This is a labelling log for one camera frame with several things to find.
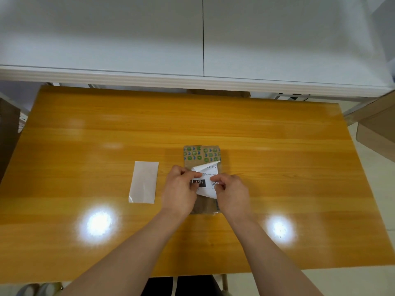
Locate person's left hand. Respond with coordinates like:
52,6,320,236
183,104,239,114
160,164,204,216

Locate person's right hand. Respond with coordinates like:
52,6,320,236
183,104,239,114
209,173,251,222

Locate white shipping label sticker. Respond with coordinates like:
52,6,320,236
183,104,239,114
190,160,221,200

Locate white glossy backing paper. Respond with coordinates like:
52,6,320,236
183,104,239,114
128,161,160,204

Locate brown cardboard packet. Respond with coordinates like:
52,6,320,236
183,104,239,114
183,145,223,215

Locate person's left forearm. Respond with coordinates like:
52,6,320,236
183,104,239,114
60,206,192,296

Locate person's right forearm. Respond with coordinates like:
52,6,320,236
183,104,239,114
227,209,325,296

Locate person's black trousers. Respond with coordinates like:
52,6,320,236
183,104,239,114
140,274,226,296

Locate black white power strip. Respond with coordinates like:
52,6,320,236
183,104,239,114
276,93,311,101

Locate open brown cardboard carton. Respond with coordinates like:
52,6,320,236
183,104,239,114
349,89,395,164

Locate grey slipper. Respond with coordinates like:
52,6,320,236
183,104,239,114
38,282,64,296

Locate white metal shelf rack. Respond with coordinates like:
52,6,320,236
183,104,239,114
0,0,395,118

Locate flattened brown cardboard box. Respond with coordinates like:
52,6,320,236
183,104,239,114
0,92,22,182

